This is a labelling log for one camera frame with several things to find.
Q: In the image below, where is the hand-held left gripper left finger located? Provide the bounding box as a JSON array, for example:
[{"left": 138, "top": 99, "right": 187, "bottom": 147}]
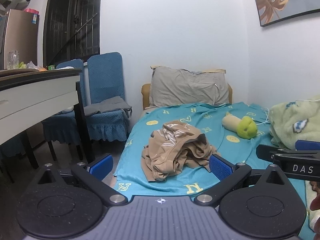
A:
[{"left": 32, "top": 154, "right": 128, "bottom": 207}]

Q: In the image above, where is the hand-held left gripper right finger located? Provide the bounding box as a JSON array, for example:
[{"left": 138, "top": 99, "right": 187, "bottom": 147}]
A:
[{"left": 194, "top": 154, "right": 292, "bottom": 208}]

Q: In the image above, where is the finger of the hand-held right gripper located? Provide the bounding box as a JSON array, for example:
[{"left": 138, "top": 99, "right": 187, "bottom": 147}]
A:
[
  {"left": 295, "top": 140, "right": 320, "bottom": 152},
  {"left": 256, "top": 144, "right": 320, "bottom": 162}
]

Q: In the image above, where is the tan t-shirt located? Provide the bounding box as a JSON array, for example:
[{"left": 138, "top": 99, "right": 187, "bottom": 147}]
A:
[{"left": 141, "top": 120, "right": 222, "bottom": 183}]

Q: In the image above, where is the person's right hand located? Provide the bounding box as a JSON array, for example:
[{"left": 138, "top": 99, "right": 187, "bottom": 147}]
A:
[{"left": 309, "top": 195, "right": 320, "bottom": 212}]

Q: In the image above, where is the teal printed bed sheet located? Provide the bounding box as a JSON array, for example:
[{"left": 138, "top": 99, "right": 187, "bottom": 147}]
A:
[{"left": 112, "top": 102, "right": 320, "bottom": 233}]

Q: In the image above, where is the green fleece dinosaur blanket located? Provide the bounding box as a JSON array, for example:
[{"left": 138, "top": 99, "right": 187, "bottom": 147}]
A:
[{"left": 269, "top": 95, "right": 320, "bottom": 150}]

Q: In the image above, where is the green and beige plush toy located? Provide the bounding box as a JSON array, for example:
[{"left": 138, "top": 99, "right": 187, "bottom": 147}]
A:
[{"left": 222, "top": 112, "right": 258, "bottom": 140}]

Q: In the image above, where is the grey cloth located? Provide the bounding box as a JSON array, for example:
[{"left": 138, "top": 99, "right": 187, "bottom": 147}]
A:
[{"left": 84, "top": 97, "right": 133, "bottom": 117}]

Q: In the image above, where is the blue covered chair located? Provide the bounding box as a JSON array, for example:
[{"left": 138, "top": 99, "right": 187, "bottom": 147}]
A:
[
  {"left": 84, "top": 52, "right": 133, "bottom": 161},
  {"left": 41, "top": 59, "right": 87, "bottom": 161}
]

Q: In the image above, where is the grey pillow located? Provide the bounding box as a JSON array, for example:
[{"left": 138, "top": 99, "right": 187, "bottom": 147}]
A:
[{"left": 149, "top": 66, "right": 232, "bottom": 107}]

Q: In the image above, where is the clear glass vase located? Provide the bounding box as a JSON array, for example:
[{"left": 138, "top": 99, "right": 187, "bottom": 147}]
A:
[{"left": 7, "top": 50, "right": 19, "bottom": 70}]

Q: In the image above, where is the dark grilled window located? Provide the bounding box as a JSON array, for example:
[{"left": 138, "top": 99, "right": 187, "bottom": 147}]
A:
[{"left": 42, "top": 0, "right": 103, "bottom": 67}]

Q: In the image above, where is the bronze refrigerator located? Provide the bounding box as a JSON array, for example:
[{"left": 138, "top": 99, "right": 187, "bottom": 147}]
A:
[{"left": 0, "top": 9, "right": 40, "bottom": 71}]

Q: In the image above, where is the white charging cable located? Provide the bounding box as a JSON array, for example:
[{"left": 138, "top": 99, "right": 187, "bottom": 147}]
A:
[{"left": 255, "top": 99, "right": 318, "bottom": 126}]

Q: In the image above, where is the framed leaf wall picture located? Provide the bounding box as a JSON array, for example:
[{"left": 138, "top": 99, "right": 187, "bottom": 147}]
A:
[{"left": 250, "top": 0, "right": 318, "bottom": 28}]

